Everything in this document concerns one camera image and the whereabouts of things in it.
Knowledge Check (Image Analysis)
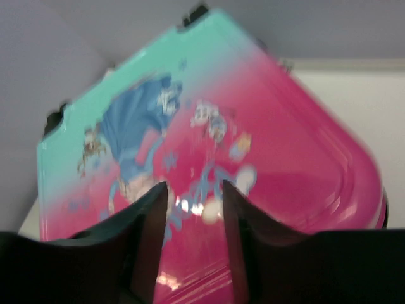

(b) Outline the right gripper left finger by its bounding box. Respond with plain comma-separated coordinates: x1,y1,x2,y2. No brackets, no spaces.
1,182,167,303

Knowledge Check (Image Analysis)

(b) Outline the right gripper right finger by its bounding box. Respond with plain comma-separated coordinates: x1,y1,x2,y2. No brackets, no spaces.
223,181,404,303

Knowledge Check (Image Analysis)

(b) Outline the pink teal kids suitcase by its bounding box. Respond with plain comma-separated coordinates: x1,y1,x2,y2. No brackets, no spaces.
37,10,386,303

